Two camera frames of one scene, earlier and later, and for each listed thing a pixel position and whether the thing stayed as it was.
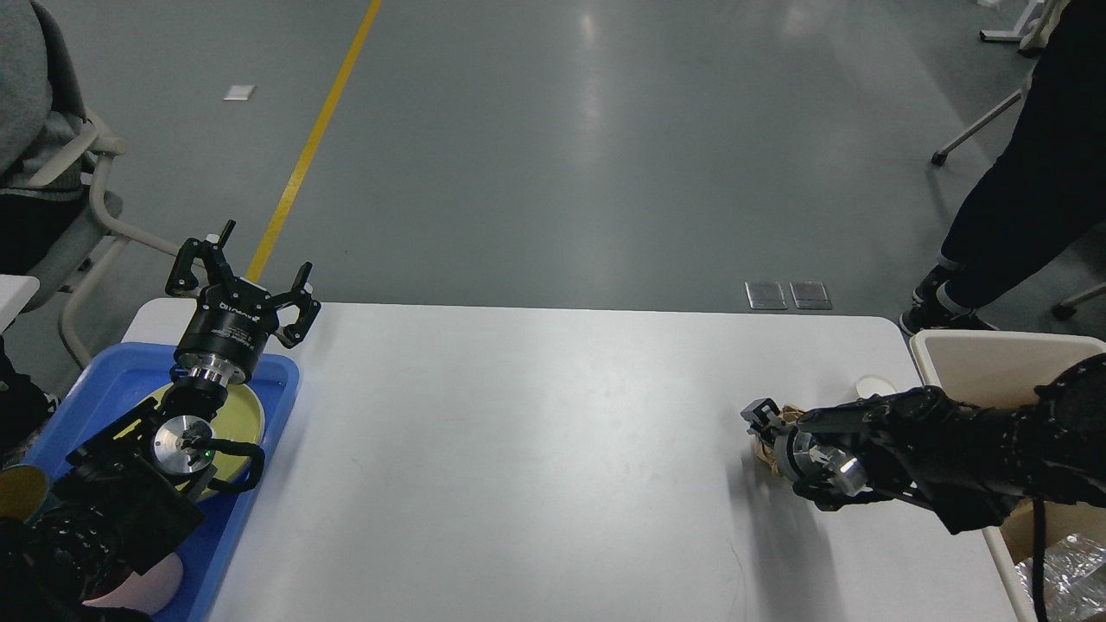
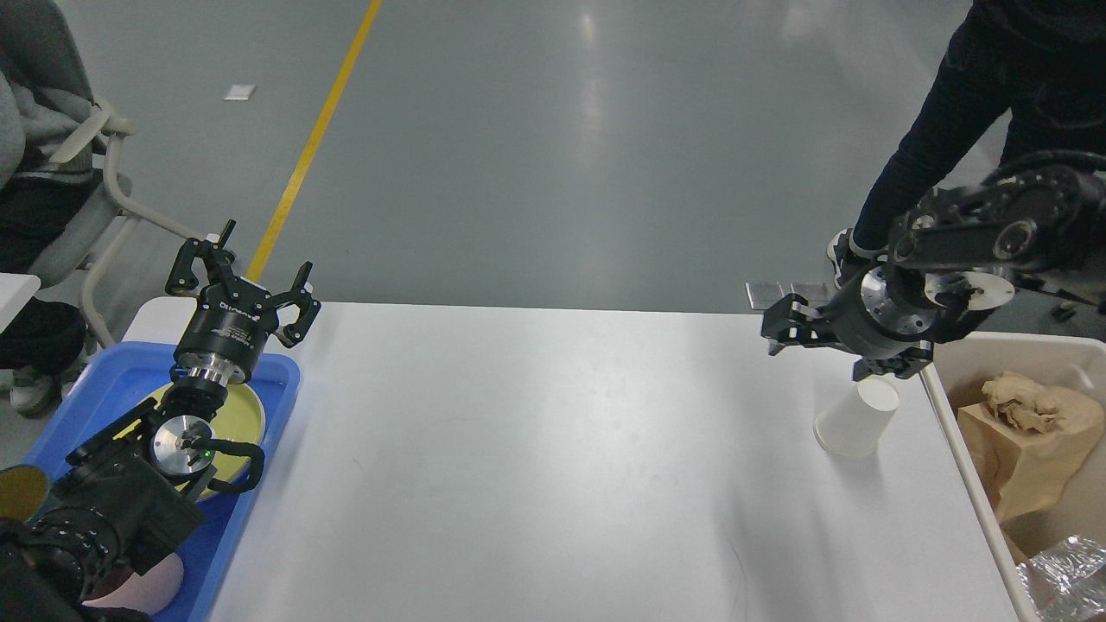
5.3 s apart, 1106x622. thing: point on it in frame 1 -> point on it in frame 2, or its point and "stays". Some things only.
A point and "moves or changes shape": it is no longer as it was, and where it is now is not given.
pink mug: x=151 y=591 stays
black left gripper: x=229 y=326 stays
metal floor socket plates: x=809 y=295 stays
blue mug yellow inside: x=25 y=495 stays
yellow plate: x=238 y=421 stays
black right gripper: x=793 y=447 -> x=885 y=313
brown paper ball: x=765 y=454 -> x=1026 y=403
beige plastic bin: x=1001 y=371 stays
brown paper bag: x=1060 y=519 moves or changes shape
